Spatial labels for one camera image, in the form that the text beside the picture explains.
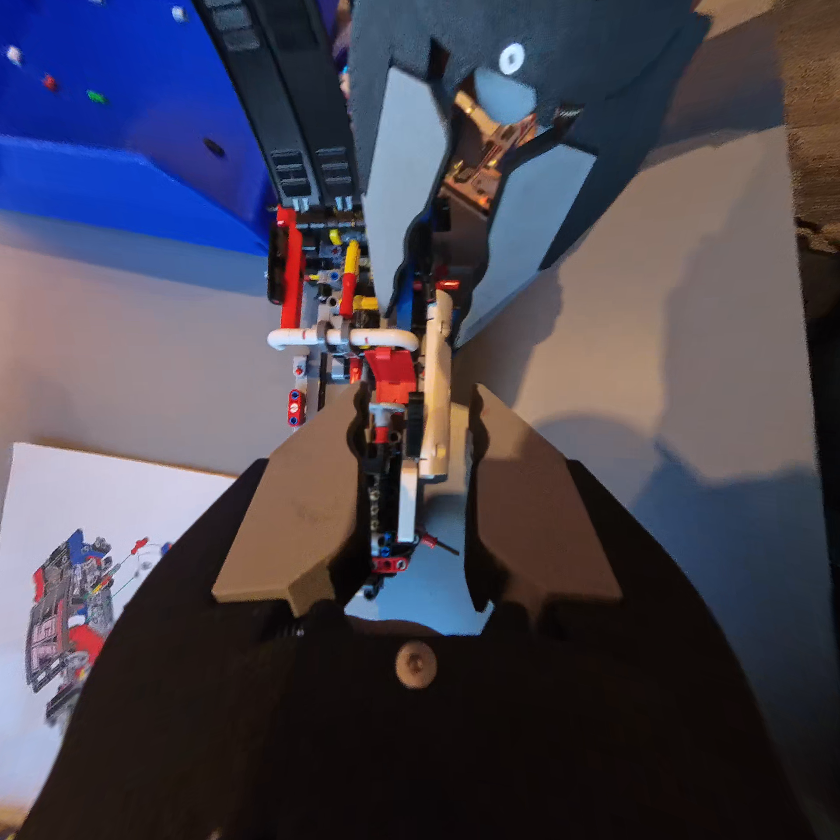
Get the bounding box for person's right hand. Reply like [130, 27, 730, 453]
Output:
[472, 66, 538, 126]

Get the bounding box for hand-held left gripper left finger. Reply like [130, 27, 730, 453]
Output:
[210, 382, 367, 619]

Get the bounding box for scattered small brick pieces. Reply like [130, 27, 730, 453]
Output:
[5, 0, 227, 158]

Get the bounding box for grey desk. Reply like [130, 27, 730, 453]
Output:
[0, 13, 840, 840]

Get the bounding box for white blue brick panel assembly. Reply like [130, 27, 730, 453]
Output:
[394, 279, 473, 544]

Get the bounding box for holographic sticker sheet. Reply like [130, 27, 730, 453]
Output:
[440, 88, 539, 211]

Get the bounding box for blue plastic bin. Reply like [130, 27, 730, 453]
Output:
[0, 0, 280, 257]

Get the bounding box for open instruction booklet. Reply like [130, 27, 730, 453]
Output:
[0, 443, 237, 821]

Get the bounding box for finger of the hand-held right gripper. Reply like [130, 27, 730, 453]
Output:
[451, 139, 599, 350]
[360, 64, 452, 319]

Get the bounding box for toy brick vehicle model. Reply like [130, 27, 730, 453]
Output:
[190, 0, 460, 598]

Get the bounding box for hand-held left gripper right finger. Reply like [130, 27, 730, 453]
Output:
[462, 382, 624, 621]

